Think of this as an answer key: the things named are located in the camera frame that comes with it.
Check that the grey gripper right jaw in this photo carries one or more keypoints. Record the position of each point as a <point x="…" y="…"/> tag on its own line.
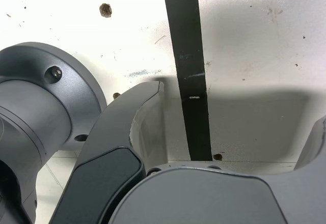
<point x="203" y="198"/>

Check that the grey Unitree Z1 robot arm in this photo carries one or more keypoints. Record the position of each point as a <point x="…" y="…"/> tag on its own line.
<point x="38" y="107"/>

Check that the black tape strip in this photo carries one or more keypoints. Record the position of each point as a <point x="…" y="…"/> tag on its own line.
<point x="188" y="56"/>

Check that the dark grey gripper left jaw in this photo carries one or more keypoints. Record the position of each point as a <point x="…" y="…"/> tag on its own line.
<point x="107" y="137"/>

